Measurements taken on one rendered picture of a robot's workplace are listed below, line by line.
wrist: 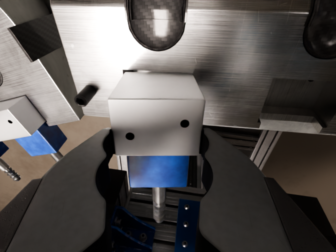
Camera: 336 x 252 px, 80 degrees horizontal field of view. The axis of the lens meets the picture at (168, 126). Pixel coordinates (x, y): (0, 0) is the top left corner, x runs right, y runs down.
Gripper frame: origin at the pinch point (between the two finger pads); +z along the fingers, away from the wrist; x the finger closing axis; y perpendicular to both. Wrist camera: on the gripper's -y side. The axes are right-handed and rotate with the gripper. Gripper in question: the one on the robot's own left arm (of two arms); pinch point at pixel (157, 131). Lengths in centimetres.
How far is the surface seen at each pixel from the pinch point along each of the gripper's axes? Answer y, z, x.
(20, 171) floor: 126, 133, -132
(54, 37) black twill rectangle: -3.6, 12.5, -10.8
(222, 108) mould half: 0.5, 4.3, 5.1
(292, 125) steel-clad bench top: 6.8, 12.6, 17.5
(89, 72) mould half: -2.0, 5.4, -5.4
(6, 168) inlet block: 15.3, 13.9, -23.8
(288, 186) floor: 110, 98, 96
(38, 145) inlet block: 8.5, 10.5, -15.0
